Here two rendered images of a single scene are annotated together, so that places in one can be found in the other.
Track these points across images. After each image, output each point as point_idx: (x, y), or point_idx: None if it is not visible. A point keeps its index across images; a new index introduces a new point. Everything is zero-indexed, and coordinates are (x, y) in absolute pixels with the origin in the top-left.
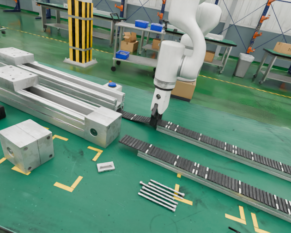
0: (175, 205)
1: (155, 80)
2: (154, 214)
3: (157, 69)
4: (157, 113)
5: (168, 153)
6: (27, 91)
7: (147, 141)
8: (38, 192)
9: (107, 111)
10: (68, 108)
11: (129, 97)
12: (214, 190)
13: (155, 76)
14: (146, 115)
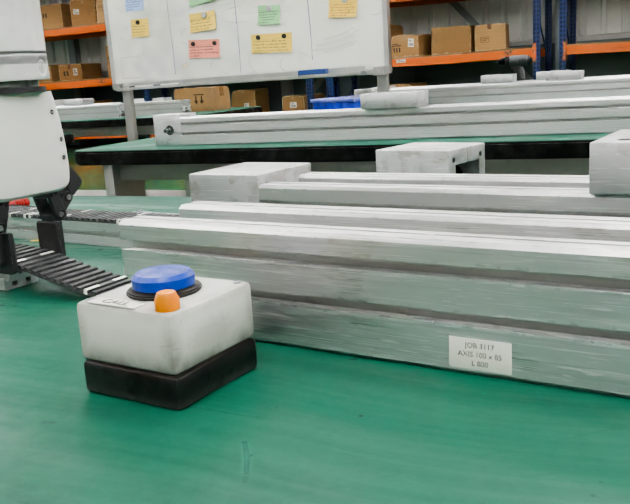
0: (134, 211)
1: (47, 61)
2: (177, 213)
3: (40, 15)
4: None
5: (83, 216)
6: (576, 178)
7: (108, 260)
8: None
9: (238, 171)
10: (374, 175)
11: (19, 392)
12: None
13: (44, 46)
14: (17, 314)
